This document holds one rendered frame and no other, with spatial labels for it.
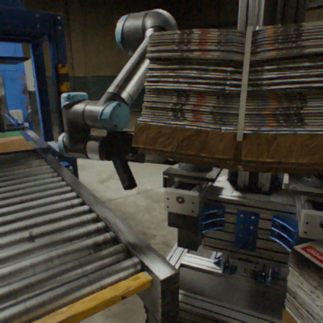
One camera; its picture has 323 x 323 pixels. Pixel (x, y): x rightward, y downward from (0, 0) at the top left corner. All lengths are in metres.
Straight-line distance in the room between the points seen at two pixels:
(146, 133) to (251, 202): 0.72
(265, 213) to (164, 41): 0.81
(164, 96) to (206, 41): 0.12
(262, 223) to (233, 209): 0.13
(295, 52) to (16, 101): 3.80
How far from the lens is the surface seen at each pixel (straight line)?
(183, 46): 0.52
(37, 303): 0.60
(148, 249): 0.68
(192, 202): 1.03
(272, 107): 0.47
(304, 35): 0.51
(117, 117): 0.69
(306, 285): 0.71
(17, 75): 4.07
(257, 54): 0.50
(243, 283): 1.52
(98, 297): 0.54
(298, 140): 0.46
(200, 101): 0.48
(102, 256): 0.67
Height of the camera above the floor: 1.19
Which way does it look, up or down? 17 degrees down
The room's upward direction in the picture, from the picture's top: straight up
